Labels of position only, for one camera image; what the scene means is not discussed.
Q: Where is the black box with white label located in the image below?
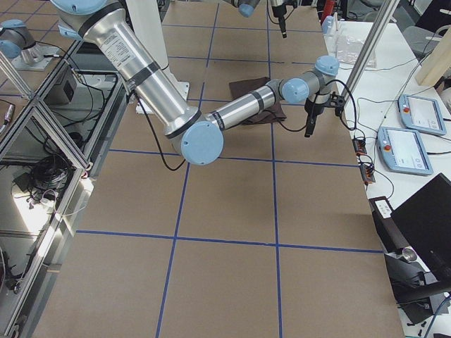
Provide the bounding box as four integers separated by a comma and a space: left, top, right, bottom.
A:
369, 196, 409, 254

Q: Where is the aluminium frame post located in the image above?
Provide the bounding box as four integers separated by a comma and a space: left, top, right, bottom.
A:
341, 0, 400, 100

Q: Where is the clear plastic tray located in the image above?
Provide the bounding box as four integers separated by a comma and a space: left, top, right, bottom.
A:
334, 35, 366, 70

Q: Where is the blue spray bottle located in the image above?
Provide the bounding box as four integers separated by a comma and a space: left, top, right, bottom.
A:
321, 15, 335, 36

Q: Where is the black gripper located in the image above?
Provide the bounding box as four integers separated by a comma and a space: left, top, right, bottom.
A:
271, 5, 288, 39
304, 94, 326, 137

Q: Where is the brown t-shirt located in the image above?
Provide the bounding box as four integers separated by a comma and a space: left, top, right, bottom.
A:
228, 77, 286, 125

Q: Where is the upper orange electronics board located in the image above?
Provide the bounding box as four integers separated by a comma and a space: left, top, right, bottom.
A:
352, 137, 367, 156

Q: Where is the upper blue teach pendant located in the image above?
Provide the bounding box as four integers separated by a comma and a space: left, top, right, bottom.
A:
397, 94, 447, 136

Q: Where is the wooden beam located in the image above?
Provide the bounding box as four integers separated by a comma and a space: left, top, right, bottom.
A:
415, 25, 451, 87

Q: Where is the black stand bracket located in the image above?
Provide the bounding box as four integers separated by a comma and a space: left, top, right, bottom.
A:
384, 255, 450, 324

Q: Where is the aluminium side frame rail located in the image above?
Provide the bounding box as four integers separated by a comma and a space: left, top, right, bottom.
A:
0, 45, 124, 338

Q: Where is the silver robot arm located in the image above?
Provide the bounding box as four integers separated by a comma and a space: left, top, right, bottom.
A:
52, 1, 340, 165
226, 0, 288, 39

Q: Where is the white pedestal column base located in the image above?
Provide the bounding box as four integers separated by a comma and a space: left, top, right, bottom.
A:
125, 0, 190, 100

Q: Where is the black laptop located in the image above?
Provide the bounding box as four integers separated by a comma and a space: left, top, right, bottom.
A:
391, 173, 450, 280

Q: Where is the lower orange electronics board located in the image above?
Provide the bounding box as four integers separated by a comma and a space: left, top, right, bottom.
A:
359, 163, 376, 185

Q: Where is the orange electronics board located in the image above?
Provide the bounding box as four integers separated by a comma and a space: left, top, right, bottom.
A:
359, 163, 376, 185
352, 137, 367, 156

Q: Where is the lower blue teach pendant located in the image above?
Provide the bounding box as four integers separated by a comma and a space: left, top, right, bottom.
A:
377, 127, 433, 176

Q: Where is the blue teach pendant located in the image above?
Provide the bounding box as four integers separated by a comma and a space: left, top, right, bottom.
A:
397, 94, 447, 136
377, 127, 433, 176

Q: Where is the silver metal cup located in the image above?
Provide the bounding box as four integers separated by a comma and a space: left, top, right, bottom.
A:
396, 247, 418, 263

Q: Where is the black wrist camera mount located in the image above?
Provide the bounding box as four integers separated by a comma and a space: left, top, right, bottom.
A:
327, 92, 346, 118

